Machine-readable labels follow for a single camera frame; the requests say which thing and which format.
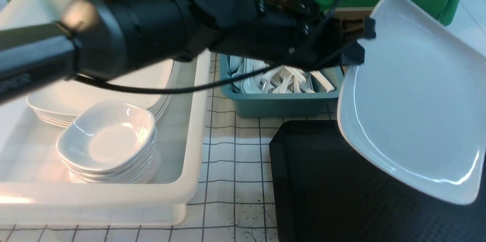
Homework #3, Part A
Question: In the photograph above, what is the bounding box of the large white square plate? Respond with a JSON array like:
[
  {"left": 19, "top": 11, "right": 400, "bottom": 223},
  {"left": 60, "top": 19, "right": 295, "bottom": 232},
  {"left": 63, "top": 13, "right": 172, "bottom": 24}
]
[{"left": 337, "top": 0, "right": 486, "bottom": 205}]

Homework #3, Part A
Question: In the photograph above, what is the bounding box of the black serving tray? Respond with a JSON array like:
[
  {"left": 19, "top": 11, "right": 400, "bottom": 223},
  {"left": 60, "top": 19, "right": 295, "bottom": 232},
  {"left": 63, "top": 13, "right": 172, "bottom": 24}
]
[{"left": 269, "top": 120, "right": 486, "bottom": 242}]

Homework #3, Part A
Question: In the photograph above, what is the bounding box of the teal plastic bin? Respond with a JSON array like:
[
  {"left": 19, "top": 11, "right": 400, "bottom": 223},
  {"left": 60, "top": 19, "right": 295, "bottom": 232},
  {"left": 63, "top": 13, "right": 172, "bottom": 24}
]
[{"left": 221, "top": 67, "right": 344, "bottom": 119}]

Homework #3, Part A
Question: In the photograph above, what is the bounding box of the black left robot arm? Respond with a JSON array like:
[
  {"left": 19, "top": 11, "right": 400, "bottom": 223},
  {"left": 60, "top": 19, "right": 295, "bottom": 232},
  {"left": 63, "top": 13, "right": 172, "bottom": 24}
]
[{"left": 0, "top": 0, "right": 376, "bottom": 103}]

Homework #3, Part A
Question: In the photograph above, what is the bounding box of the stack of white bowls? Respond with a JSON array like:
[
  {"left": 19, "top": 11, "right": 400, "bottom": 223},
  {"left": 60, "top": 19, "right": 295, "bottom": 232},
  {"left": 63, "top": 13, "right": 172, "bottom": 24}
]
[{"left": 56, "top": 100, "right": 161, "bottom": 184}]

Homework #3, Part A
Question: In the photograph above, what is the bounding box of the large white plastic tub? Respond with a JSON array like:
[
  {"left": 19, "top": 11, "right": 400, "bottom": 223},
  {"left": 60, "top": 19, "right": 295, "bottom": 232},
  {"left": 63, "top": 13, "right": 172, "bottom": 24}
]
[{"left": 0, "top": 0, "right": 218, "bottom": 227}]

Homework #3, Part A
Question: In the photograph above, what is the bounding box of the brown plastic bin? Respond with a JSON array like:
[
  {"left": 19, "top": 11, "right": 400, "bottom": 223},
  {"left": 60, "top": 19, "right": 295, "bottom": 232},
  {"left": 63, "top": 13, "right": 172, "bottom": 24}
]
[{"left": 333, "top": 7, "right": 374, "bottom": 45}]

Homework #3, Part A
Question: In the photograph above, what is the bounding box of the black cable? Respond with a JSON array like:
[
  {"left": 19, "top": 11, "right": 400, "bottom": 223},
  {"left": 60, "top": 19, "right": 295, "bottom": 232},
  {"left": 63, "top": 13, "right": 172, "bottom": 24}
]
[{"left": 74, "top": 0, "right": 359, "bottom": 94}]

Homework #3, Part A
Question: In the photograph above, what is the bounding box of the stack of white plates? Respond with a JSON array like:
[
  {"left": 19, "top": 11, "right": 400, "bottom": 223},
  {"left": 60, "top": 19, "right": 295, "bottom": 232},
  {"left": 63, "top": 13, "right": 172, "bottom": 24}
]
[{"left": 26, "top": 58, "right": 181, "bottom": 128}]

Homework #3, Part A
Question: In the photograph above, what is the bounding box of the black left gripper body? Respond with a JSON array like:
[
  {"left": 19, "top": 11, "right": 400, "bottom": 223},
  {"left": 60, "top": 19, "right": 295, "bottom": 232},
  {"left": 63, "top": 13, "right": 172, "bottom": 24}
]
[{"left": 209, "top": 0, "right": 342, "bottom": 71}]

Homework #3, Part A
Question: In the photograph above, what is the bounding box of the white grid tablecloth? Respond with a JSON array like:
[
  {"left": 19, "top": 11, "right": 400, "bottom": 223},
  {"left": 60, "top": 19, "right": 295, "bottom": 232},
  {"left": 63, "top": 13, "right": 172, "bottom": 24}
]
[{"left": 0, "top": 3, "right": 486, "bottom": 242}]

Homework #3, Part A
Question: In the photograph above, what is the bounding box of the pile of white spoons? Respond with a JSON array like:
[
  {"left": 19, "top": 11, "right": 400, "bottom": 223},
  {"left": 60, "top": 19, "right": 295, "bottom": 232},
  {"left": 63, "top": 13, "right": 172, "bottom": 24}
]
[{"left": 226, "top": 55, "right": 336, "bottom": 94}]

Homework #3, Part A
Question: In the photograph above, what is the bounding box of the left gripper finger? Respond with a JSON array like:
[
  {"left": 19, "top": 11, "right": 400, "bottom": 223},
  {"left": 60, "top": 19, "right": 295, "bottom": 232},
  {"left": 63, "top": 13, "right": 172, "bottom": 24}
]
[
  {"left": 340, "top": 42, "right": 366, "bottom": 66},
  {"left": 359, "top": 17, "right": 377, "bottom": 40}
]

